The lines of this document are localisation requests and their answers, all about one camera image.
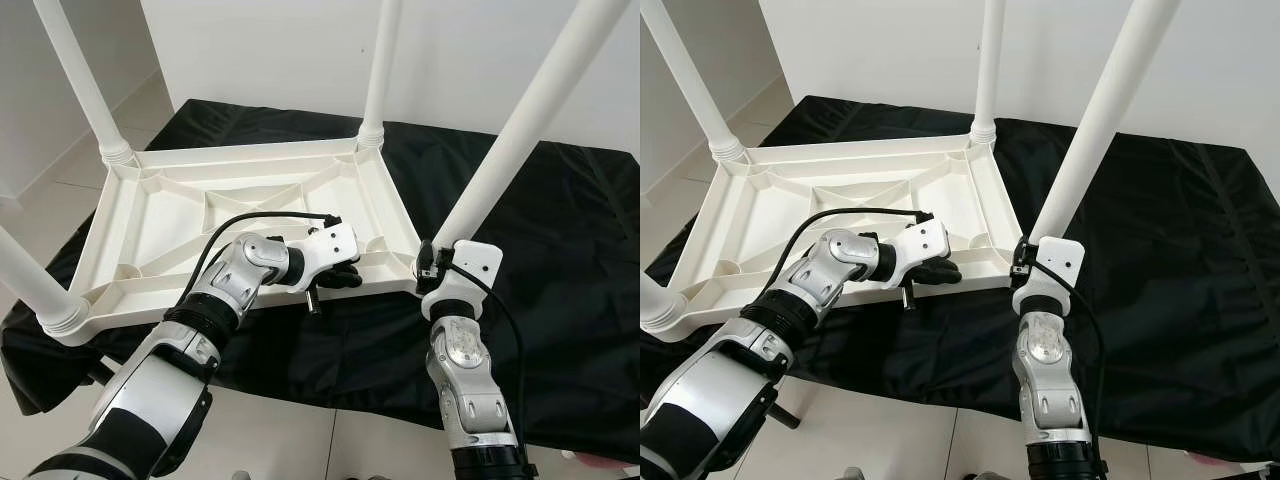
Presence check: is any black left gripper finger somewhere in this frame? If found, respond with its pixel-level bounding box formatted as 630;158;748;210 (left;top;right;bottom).
914;257;964;287
318;262;364;292

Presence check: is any white plastic table top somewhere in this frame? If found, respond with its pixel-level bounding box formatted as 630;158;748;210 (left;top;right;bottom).
40;138;441;346
640;135;1031;341

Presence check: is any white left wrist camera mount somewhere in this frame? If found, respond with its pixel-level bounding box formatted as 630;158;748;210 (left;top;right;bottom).
885;218;953;291
290;222;361;296

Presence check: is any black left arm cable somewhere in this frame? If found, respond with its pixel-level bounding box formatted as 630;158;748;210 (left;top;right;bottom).
195;212;343;301
785;207;936;291

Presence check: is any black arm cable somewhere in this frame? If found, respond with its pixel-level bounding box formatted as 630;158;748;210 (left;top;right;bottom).
1040;255;1108;471
785;207;936;291
450;255;528;451
195;212;343;301

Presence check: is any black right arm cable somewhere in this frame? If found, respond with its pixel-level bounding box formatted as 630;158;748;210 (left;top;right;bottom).
1040;255;1108;471
450;255;528;451

